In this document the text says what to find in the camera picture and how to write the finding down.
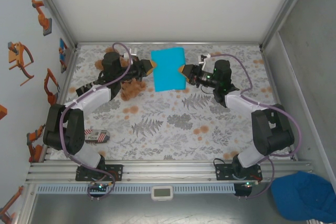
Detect white digital timer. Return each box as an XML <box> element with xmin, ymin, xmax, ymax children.
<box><xmin>150</xmin><ymin>185</ymin><xmax>175</xmax><ymax>202</ymax></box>

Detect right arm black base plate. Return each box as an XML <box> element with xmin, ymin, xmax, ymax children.
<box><xmin>214</xmin><ymin>163</ymin><xmax>264</xmax><ymax>182</ymax></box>

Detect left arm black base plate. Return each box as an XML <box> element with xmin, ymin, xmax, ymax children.
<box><xmin>75</xmin><ymin>164</ymin><xmax>124</xmax><ymax>182</ymax></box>

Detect cyan blue cloth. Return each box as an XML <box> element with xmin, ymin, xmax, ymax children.
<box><xmin>150</xmin><ymin>46</ymin><xmax>188</xmax><ymax>93</ymax></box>

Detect aluminium back rail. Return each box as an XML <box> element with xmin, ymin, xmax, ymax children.
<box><xmin>76</xmin><ymin>41</ymin><xmax>263</xmax><ymax>47</ymax></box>

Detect aluminium frame post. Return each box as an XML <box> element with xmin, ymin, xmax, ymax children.
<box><xmin>258</xmin><ymin>0</ymin><xmax>316</xmax><ymax>51</ymax></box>
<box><xmin>29</xmin><ymin>0</ymin><xmax>79</xmax><ymax>51</ymax></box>

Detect orange gripper wall sticker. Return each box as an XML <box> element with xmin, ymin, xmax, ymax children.
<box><xmin>7</xmin><ymin>41</ymin><xmax>35</xmax><ymax>86</ymax></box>

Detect white slotted cable duct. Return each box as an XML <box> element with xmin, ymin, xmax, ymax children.
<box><xmin>36</xmin><ymin>184</ymin><xmax>236</xmax><ymax>194</ymax></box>

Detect black white striped sock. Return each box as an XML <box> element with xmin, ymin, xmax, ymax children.
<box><xmin>75</xmin><ymin>82</ymin><xmax>97</xmax><ymax>97</ymax></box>

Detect blue orange wall sticker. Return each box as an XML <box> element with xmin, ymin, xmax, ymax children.
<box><xmin>59</xmin><ymin>37</ymin><xmax>70</xmax><ymax>74</ymax></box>

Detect aluminium front rail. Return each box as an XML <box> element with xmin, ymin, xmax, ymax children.
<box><xmin>25</xmin><ymin>159</ymin><xmax>313</xmax><ymax>184</ymax></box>

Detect american flag patterned sock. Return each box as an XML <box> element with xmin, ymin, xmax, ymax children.
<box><xmin>83</xmin><ymin>127</ymin><xmax>110</xmax><ymax>145</ymax></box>

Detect blue cap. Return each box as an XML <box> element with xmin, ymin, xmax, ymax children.
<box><xmin>270</xmin><ymin>170</ymin><xmax>336</xmax><ymax>222</ymax></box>

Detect aluminium side rail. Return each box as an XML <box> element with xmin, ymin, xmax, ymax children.
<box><xmin>261</xmin><ymin>47</ymin><xmax>300</xmax><ymax>162</ymax></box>
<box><xmin>43</xmin><ymin>47</ymin><xmax>79</xmax><ymax>162</ymax></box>

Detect brown teddy bear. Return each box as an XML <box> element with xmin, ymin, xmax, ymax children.
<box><xmin>93</xmin><ymin>46</ymin><xmax>149</xmax><ymax>102</ymax></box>

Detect floral fern print tablecloth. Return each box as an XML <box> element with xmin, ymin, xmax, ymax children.
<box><xmin>49</xmin><ymin>43</ymin><xmax>292</xmax><ymax>161</ymax></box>

